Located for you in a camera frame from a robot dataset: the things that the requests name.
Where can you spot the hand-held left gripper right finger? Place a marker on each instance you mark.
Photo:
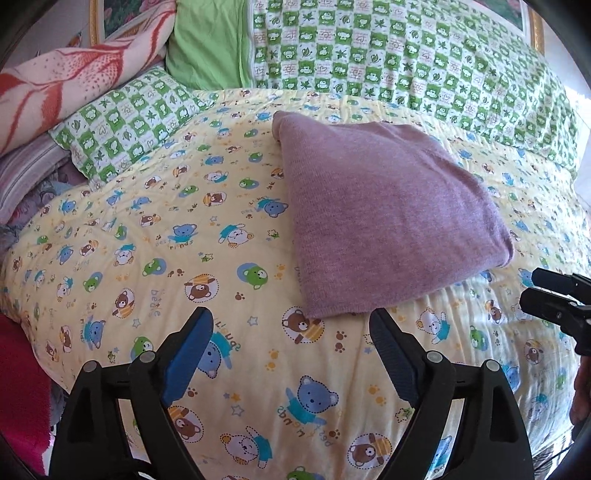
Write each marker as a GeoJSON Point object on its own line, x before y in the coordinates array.
{"type": "Point", "coordinates": [392, 355]}

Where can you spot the gold framed picture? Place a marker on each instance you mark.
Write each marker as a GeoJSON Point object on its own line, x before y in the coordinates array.
{"type": "Point", "coordinates": [113, 21]}

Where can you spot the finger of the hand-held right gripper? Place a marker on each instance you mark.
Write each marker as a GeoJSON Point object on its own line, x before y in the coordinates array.
{"type": "Point", "coordinates": [540, 302]}
{"type": "Point", "coordinates": [547, 277]}

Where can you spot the grey floral cloth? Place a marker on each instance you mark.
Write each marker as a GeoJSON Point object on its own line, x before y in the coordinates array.
{"type": "Point", "coordinates": [46, 198]}

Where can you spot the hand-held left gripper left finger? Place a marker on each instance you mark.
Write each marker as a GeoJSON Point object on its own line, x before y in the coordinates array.
{"type": "Point", "coordinates": [189, 360]}

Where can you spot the magenta fleece blanket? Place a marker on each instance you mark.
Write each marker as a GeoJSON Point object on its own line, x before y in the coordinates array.
{"type": "Point", "coordinates": [23, 392]}

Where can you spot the purple knit sweater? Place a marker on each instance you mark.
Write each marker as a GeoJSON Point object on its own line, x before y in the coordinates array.
{"type": "Point", "coordinates": [378, 207]}

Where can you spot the large green checked pillow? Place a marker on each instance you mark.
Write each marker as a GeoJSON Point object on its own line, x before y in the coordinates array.
{"type": "Point", "coordinates": [392, 55]}

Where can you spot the yellow bear print bedsheet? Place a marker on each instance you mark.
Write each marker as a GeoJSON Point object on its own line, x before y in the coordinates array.
{"type": "Point", "coordinates": [161, 207]}

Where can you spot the lilac striped cloth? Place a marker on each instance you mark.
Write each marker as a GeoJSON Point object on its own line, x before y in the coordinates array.
{"type": "Point", "coordinates": [27, 170]}

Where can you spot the small green checked pillow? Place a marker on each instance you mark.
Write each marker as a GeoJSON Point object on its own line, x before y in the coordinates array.
{"type": "Point", "coordinates": [129, 124]}

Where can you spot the pink red floral blanket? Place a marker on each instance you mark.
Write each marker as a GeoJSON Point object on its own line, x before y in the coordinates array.
{"type": "Point", "coordinates": [69, 78]}

